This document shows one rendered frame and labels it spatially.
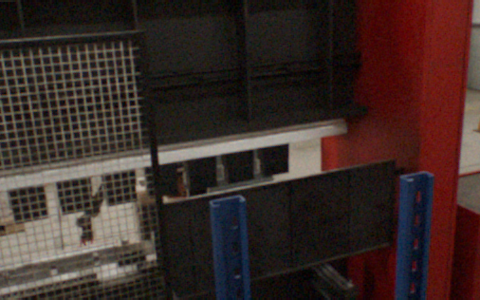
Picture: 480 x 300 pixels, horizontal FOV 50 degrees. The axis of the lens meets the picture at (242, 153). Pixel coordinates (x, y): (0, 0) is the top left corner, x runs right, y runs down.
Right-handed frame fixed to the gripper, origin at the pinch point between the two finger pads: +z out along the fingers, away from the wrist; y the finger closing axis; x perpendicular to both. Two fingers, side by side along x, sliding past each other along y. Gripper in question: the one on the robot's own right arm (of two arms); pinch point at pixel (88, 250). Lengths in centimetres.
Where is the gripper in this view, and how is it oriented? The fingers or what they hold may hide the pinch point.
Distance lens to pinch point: 303.7
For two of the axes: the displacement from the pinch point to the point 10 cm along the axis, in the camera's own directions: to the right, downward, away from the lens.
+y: 1.6, 0.4, -9.9
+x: 9.8, -0.8, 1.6
